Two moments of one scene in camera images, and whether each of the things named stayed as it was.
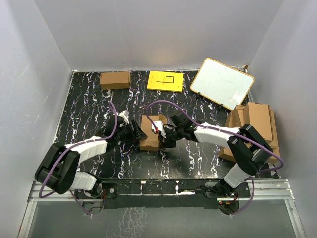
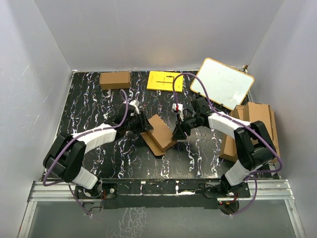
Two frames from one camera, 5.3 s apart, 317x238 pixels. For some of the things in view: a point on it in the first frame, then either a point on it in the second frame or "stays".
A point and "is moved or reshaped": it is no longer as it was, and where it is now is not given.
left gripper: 136,135 to 144,126
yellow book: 165,81 stays
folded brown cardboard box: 115,80 stays
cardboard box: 152,142 is moved or reshaped
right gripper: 168,142 to 179,132
